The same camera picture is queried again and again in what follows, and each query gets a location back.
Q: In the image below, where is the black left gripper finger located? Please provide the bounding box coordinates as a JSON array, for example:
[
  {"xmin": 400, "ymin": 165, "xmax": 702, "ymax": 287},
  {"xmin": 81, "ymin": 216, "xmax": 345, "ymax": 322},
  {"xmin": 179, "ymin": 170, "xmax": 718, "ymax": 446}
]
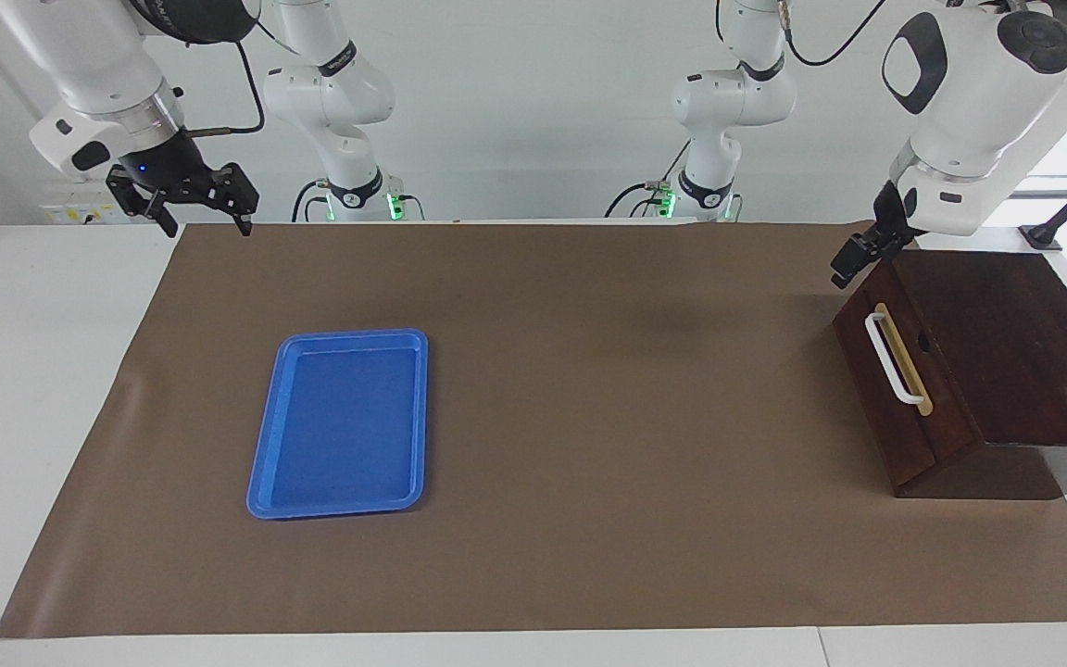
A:
[{"xmin": 831, "ymin": 234, "xmax": 879, "ymax": 290}]

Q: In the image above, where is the white drawer handle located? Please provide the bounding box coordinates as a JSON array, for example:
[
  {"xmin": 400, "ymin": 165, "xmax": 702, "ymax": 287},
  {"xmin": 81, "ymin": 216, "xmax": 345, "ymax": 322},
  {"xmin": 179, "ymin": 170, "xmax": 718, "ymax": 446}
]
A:
[{"xmin": 864, "ymin": 312, "xmax": 925, "ymax": 406}]

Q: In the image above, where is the dark wooden drawer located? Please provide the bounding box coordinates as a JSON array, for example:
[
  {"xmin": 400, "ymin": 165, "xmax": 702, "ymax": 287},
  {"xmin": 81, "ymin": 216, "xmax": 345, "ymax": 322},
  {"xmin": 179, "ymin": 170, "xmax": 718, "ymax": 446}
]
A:
[{"xmin": 833, "ymin": 255, "xmax": 977, "ymax": 497}]

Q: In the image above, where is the dark wooden cabinet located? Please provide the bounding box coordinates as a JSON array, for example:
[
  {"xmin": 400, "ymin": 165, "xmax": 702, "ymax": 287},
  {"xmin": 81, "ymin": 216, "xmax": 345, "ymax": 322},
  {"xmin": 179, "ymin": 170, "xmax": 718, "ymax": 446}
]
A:
[{"xmin": 833, "ymin": 250, "xmax": 1067, "ymax": 501}]

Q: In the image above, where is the blue plastic tray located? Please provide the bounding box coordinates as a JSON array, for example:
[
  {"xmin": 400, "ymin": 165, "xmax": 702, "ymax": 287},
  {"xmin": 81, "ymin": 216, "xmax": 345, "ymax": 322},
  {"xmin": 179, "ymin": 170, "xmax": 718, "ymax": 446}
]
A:
[{"xmin": 246, "ymin": 329, "xmax": 429, "ymax": 520}]

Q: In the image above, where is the brown table mat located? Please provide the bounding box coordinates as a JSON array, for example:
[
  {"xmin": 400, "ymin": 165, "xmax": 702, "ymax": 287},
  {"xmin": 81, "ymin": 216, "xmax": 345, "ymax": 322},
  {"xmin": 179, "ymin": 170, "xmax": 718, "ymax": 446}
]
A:
[{"xmin": 0, "ymin": 222, "xmax": 1067, "ymax": 640}]

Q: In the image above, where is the black base cable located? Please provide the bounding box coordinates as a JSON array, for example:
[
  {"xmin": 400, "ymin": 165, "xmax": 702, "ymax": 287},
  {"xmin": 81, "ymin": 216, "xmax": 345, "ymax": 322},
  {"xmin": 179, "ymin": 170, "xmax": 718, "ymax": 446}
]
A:
[
  {"xmin": 605, "ymin": 139, "xmax": 692, "ymax": 220},
  {"xmin": 292, "ymin": 181, "xmax": 331, "ymax": 223}
]

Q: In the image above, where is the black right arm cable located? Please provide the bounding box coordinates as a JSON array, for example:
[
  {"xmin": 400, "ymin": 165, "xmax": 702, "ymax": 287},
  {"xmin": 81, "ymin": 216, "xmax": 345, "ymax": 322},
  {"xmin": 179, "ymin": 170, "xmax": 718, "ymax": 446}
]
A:
[{"xmin": 183, "ymin": 19, "xmax": 305, "ymax": 140}]

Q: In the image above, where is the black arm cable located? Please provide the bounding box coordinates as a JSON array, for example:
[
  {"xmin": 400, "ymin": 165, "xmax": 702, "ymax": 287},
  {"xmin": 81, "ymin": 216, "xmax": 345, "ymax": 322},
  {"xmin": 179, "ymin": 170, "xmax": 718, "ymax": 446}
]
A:
[
  {"xmin": 183, "ymin": 19, "xmax": 305, "ymax": 140},
  {"xmin": 779, "ymin": 0, "xmax": 891, "ymax": 68}
]

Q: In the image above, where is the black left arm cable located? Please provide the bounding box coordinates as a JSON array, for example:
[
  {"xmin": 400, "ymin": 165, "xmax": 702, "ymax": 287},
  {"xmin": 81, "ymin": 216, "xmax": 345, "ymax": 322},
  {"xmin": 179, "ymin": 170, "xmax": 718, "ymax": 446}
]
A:
[{"xmin": 779, "ymin": 0, "xmax": 891, "ymax": 68}]

